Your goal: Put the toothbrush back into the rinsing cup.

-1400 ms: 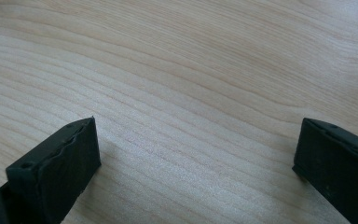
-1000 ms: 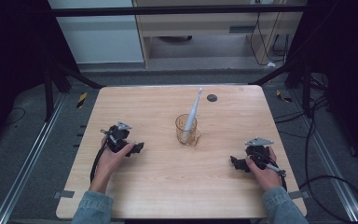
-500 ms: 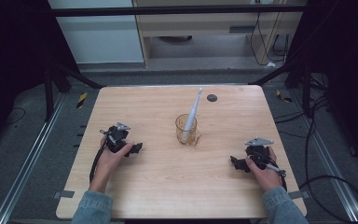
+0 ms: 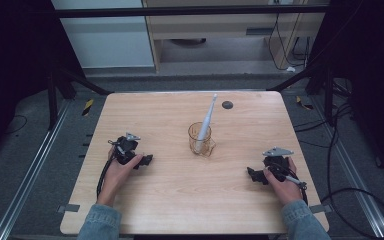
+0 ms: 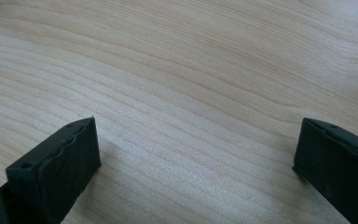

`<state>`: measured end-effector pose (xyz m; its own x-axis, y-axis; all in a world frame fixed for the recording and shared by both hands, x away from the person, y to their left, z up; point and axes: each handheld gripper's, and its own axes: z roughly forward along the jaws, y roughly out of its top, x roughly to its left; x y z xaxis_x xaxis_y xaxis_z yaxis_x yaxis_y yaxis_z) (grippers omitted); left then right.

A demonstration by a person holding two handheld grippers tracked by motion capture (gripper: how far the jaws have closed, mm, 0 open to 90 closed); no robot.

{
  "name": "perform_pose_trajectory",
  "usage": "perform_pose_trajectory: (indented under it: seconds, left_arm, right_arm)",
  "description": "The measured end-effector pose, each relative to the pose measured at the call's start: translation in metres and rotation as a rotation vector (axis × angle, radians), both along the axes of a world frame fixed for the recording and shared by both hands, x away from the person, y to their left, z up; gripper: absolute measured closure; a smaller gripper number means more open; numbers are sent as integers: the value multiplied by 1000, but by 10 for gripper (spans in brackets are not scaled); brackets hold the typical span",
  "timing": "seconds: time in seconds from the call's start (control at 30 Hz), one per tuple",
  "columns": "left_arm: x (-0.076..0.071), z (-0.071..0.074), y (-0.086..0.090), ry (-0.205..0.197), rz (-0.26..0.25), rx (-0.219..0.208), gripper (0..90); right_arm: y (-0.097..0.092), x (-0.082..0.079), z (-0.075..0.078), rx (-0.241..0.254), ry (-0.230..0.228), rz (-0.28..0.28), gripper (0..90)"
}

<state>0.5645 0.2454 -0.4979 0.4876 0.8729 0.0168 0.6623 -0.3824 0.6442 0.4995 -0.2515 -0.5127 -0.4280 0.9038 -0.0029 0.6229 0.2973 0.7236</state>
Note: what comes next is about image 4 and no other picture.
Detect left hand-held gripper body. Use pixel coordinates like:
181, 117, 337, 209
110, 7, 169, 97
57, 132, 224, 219
107, 132, 142, 166

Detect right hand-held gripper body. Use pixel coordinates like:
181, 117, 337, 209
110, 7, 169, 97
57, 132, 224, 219
261, 146, 295, 184

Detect clear glass cup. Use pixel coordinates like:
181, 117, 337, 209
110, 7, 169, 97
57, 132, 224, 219
187, 121, 217, 158

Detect white electric toothbrush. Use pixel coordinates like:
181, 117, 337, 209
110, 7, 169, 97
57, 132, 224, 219
194, 92, 219, 153

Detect person's right hand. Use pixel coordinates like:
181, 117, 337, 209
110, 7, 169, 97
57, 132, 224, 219
262, 157, 304, 206

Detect person's left hand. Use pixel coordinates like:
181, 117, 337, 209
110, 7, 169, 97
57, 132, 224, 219
96, 147, 145, 208

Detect yellow black tape strip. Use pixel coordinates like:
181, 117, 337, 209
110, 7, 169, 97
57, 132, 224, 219
81, 98, 95, 117
295, 95, 315, 111

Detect black metal stand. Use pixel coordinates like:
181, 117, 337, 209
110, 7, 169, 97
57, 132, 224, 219
265, 61, 337, 127
45, 61, 115, 132

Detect white cabinet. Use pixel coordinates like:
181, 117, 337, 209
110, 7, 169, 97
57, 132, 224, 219
51, 0, 156, 70

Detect dark curtain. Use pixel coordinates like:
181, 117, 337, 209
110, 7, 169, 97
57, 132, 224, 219
0, 0, 88, 164
308, 0, 384, 188

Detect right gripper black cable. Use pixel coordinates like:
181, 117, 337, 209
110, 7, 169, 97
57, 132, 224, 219
269, 163, 310, 206

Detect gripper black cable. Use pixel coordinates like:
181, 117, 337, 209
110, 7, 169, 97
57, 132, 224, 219
269, 163, 310, 206
95, 156, 117, 201

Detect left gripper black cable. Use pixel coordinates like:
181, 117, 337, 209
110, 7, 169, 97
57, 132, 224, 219
95, 156, 117, 201

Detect black looped floor cable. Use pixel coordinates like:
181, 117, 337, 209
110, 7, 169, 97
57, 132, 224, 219
293, 99, 384, 240

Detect grey metal table bracket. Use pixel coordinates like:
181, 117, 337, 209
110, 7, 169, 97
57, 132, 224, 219
56, 203, 81, 214
308, 203, 333, 215

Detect aluminium floor rail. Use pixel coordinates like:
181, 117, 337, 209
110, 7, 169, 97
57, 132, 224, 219
0, 99, 73, 240
309, 95, 384, 240

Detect thin black floor cable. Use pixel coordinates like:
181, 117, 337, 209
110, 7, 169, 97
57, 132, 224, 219
0, 114, 29, 138

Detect black cables under desk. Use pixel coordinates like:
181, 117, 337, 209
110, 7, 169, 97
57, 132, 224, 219
267, 12, 312, 72

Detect black horizontal frame bar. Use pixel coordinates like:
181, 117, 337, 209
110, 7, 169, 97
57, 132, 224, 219
54, 4, 330, 19

